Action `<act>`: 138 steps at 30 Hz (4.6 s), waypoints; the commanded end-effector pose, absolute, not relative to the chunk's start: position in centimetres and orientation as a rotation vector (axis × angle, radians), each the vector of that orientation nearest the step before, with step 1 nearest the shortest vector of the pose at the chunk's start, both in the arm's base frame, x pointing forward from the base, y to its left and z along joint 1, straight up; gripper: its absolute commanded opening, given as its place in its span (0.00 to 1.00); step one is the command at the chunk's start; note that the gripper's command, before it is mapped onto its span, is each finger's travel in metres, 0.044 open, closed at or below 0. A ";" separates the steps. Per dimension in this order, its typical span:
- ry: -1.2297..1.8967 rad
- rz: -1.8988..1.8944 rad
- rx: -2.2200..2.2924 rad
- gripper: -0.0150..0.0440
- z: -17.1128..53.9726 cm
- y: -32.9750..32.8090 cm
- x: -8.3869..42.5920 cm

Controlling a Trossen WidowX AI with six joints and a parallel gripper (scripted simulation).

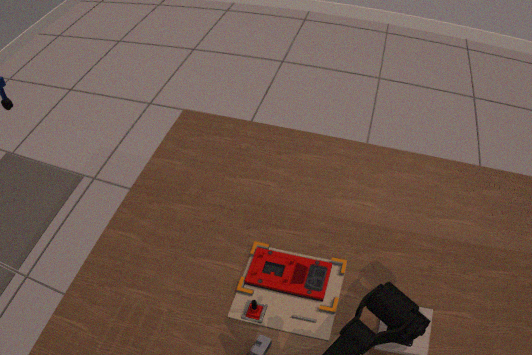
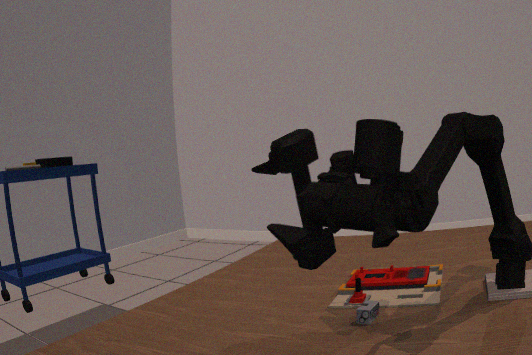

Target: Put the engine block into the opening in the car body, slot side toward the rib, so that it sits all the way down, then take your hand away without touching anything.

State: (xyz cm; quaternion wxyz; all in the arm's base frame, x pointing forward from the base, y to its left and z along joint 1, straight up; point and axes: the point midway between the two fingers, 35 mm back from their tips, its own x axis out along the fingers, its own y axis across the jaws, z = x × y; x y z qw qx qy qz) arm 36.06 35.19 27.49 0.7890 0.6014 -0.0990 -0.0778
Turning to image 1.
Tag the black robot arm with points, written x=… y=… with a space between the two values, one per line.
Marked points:
x=394 y=308

